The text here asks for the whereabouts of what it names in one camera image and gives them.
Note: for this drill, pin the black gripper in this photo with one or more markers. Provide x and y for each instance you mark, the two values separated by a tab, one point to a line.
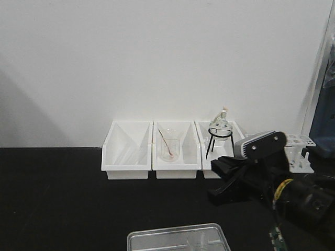
267	175

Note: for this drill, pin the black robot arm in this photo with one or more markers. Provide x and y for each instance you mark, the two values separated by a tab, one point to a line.
312	211

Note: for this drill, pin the silver metal tray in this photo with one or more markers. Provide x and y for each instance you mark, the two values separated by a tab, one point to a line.
208	236

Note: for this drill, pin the glass beaker in bin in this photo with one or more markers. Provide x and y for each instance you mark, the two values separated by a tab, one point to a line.
173	140

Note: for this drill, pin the right white storage bin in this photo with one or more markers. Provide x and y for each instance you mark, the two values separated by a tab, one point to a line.
221	148

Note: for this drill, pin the white storage bin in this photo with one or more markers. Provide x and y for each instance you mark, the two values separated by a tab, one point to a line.
189	161
127	150
221	148

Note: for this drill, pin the glass alcohol burner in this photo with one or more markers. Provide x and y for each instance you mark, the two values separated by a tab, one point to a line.
219	127

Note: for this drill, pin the middle white storage bin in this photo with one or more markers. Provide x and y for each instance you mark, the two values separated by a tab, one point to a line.
189	161

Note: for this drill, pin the thin stirring rod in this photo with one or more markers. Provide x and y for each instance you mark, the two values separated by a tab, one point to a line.
168	149

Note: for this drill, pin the white test tube rack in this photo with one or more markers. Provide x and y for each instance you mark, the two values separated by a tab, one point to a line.
290	158

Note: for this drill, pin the blue equipment at right edge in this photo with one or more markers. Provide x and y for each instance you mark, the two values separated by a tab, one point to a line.
318	121

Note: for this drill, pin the left white storage bin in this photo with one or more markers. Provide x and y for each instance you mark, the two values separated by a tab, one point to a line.
127	150

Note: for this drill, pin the black wire tripod stand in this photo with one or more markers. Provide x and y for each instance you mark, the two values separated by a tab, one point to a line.
211	145

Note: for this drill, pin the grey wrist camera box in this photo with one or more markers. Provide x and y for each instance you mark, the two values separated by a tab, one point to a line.
260	145

